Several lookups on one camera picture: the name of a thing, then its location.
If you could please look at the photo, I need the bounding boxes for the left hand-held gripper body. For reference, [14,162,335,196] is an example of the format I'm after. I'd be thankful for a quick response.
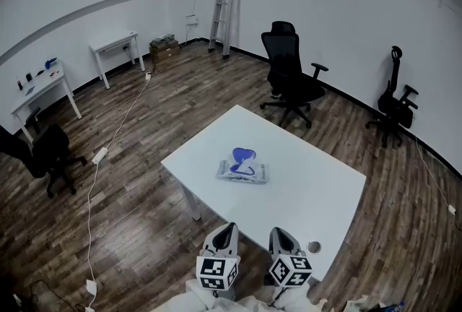
[196,253,242,293]

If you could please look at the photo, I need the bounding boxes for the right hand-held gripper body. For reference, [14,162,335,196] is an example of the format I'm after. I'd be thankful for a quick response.
[268,252,313,288]

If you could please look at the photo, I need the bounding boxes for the blue and white packet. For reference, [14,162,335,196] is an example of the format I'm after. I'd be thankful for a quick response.
[215,147,271,185]

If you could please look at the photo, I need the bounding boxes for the white tissue wipe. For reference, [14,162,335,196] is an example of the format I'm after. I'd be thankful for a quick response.
[237,154,256,174]

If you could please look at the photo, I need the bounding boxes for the person's left forearm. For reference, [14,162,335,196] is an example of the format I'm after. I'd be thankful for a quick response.
[149,277,235,312]

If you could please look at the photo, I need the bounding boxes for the person's right forearm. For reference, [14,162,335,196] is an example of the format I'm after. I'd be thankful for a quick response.
[266,283,312,312]

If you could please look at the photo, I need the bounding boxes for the person's white coat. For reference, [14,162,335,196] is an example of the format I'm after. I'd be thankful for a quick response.
[236,295,276,312]

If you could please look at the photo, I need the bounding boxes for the large white table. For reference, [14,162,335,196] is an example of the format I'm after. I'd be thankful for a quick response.
[160,104,367,282]

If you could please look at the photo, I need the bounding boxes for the black office chair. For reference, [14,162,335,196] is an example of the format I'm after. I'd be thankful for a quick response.
[0,107,88,199]
[259,20,329,129]
[365,45,419,149]

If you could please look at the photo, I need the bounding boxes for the cardboard boxes stack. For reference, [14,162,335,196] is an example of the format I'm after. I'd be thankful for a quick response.
[149,35,180,68]

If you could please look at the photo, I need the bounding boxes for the white desk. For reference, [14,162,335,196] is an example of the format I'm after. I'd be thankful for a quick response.
[88,30,146,90]
[9,61,83,142]

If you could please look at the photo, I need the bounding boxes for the aluminium folding ladder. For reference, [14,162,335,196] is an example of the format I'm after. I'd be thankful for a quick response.
[207,0,242,59]

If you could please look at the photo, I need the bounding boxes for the black power cable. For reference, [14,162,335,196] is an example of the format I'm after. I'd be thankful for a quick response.
[28,279,79,312]

